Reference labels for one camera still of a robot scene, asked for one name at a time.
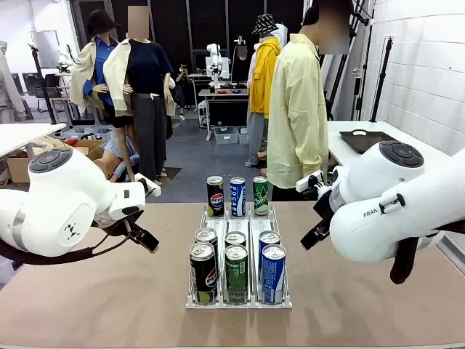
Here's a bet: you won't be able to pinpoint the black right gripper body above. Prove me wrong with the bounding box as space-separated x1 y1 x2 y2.
312 187 335 229

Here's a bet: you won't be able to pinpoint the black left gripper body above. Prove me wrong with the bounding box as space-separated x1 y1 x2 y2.
93 207 146 237

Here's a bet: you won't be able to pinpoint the black serving tray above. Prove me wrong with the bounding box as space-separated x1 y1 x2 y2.
339 130 403 156

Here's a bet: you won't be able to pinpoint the green cider can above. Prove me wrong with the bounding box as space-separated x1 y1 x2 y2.
224 244 250 305
224 230 248 250

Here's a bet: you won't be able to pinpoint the person's right forearm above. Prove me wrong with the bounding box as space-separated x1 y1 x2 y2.
296 134 327 180

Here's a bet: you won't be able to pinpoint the person in yellow shirt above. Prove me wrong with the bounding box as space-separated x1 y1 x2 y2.
267 0 359 201

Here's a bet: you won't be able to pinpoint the person holding phone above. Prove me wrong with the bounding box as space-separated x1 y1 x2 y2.
174 62 193 116

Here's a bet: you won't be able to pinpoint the green Chilsung display can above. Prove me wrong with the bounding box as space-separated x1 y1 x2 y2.
252 175 270 217

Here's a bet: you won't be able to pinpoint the white side table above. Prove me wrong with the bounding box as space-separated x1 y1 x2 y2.
326 119 459 176

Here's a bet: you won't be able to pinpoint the fallen mannequin in blue clothes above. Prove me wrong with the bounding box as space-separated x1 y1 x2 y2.
101 137 141 182

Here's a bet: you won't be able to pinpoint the open cardboard box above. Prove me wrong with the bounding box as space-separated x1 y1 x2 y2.
70 139 107 161

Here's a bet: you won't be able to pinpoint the black Pepsi display can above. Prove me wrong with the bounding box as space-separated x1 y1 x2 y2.
206 175 225 218

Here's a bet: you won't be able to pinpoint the blue Pocari display can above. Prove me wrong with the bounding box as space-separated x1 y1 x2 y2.
229 177 247 217

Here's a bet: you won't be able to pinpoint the white can dispenser rack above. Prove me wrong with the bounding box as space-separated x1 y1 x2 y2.
185 202 293 310

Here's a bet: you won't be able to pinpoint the closed cardboard box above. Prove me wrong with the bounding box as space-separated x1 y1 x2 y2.
6 151 33 183

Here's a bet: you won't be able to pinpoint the mannequin in navy top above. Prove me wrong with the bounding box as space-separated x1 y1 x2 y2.
103 5 177 186

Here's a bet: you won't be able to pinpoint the black light stand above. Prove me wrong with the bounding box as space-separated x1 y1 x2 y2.
369 35 397 123

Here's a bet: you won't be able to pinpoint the mannequin in yellow hoodie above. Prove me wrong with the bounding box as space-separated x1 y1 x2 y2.
246 13 283 168

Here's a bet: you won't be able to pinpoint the mannequin in blue shirt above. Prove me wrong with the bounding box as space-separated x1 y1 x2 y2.
69 9 123 127

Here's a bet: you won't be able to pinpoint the grey background work table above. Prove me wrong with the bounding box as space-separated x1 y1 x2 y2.
198 88 252 142

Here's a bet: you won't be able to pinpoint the leaning black stand poles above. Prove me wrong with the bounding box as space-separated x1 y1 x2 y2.
326 0 376 121

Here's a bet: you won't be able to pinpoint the black tripod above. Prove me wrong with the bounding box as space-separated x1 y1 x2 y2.
28 43 58 125

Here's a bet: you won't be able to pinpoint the white board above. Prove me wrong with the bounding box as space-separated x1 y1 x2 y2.
30 30 62 70

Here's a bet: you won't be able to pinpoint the patterned bucket hat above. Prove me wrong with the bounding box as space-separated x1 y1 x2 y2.
251 13 275 36

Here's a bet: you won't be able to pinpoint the black bucket hat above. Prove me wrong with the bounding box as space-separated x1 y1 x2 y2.
86 9 121 36

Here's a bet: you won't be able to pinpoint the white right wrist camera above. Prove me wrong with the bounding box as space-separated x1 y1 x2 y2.
295 170 325 193

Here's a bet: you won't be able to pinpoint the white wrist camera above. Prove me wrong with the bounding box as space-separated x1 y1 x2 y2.
295 170 325 193
135 173 162 198

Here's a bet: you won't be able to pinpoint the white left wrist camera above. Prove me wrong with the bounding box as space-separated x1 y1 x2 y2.
135 173 162 198

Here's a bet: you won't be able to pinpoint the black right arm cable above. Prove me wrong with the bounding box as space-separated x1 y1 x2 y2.
379 193 421 285

